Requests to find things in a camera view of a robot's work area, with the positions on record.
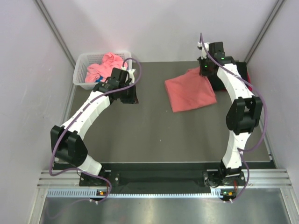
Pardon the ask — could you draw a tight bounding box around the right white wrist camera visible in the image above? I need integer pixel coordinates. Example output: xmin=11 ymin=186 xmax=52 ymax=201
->
xmin=197 ymin=42 xmax=209 ymax=59

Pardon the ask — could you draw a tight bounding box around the folded red t shirt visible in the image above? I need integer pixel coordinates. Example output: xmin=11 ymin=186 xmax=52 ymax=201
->
xmin=242 ymin=72 xmax=253 ymax=91

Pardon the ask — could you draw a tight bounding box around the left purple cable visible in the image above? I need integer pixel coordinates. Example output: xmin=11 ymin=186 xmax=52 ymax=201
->
xmin=48 ymin=57 xmax=142 ymax=203

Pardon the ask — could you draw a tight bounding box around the purple cable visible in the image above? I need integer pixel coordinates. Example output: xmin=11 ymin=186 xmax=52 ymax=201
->
xmin=48 ymin=57 xmax=142 ymax=203
xmin=199 ymin=32 xmax=268 ymax=203

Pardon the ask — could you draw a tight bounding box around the salmon pink t shirt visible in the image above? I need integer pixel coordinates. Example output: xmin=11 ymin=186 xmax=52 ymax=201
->
xmin=164 ymin=67 xmax=217 ymax=112

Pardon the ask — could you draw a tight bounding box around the folded black t shirt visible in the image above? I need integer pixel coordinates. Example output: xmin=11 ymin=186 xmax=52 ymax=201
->
xmin=208 ymin=62 xmax=248 ymax=91

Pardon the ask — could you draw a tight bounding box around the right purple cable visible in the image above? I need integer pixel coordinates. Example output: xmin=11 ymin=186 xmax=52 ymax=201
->
xmin=199 ymin=32 xmax=268 ymax=203

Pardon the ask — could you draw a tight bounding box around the white plastic basket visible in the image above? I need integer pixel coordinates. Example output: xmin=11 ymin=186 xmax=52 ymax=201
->
xmin=73 ymin=51 xmax=132 ymax=90

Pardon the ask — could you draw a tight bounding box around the pink t shirt in basket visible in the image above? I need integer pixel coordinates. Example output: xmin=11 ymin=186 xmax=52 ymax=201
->
xmin=85 ymin=52 xmax=128 ymax=83

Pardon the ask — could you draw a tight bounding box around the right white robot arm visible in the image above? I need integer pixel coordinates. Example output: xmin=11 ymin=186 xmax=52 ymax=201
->
xmin=198 ymin=41 xmax=263 ymax=188

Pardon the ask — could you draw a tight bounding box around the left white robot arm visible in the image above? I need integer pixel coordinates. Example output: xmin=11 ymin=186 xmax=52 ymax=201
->
xmin=50 ymin=68 xmax=138 ymax=185

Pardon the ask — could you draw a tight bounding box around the slotted grey cable duct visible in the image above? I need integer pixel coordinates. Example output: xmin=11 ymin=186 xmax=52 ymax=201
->
xmin=47 ymin=189 xmax=233 ymax=198

